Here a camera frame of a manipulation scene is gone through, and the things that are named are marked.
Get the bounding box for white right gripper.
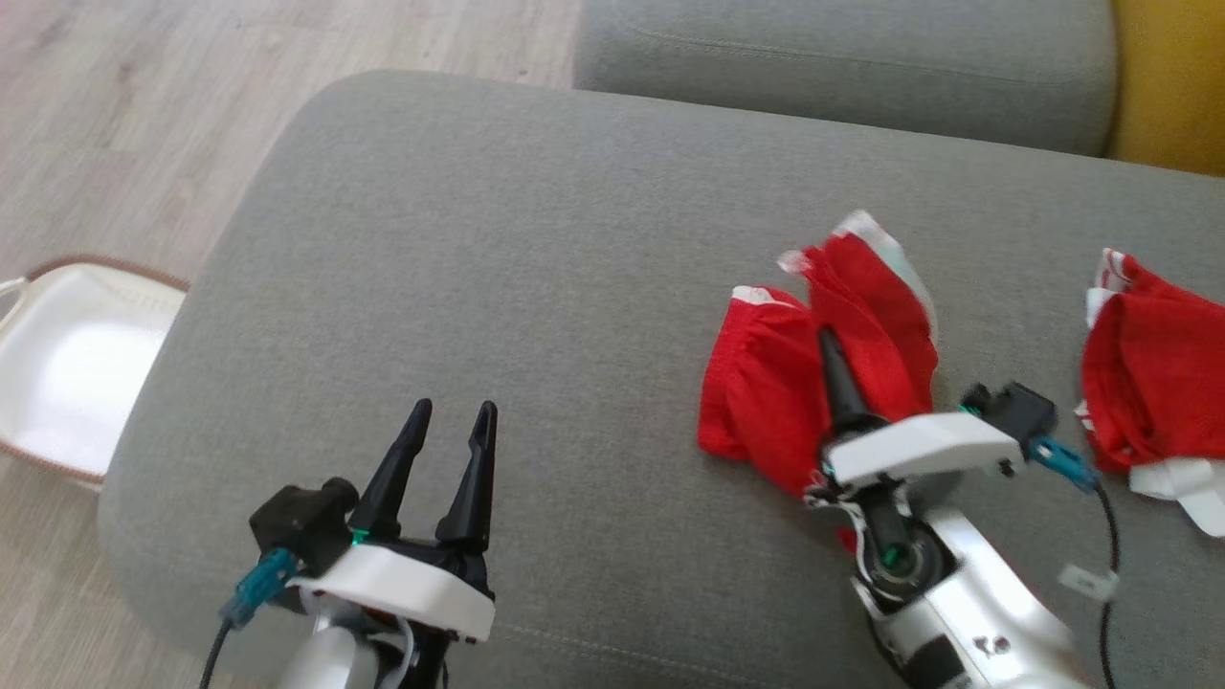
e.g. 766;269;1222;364
818;328;1023;489

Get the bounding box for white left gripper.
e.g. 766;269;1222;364
287;399;499;644

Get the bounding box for red shorts with white stripe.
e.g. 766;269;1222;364
697;209;941;556

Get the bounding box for red basketball jersey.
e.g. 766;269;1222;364
1074;249;1225;539

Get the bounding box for grey sofa seat cushion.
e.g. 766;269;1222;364
96;69;1225;689

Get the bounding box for grey sofa back cushion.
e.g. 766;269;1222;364
572;0;1119;157

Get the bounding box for white laundry basket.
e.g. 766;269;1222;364
0;254;189;489

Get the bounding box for yellow pillow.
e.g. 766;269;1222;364
1105;0;1225;178

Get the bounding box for teal left cable plug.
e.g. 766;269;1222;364
220;547;298;628

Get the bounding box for teal cable plug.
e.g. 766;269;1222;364
1029;435;1102;494
220;547;298;628

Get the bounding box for teal right cable plug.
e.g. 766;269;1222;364
1029;435;1102;494

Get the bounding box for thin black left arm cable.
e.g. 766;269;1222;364
199;617;235;689

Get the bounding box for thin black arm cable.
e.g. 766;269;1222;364
1089;478;1126;689
199;617;235;689

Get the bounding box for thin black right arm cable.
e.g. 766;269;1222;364
1089;478;1126;689

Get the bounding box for white cable label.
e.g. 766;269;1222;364
1060;565;1119;602

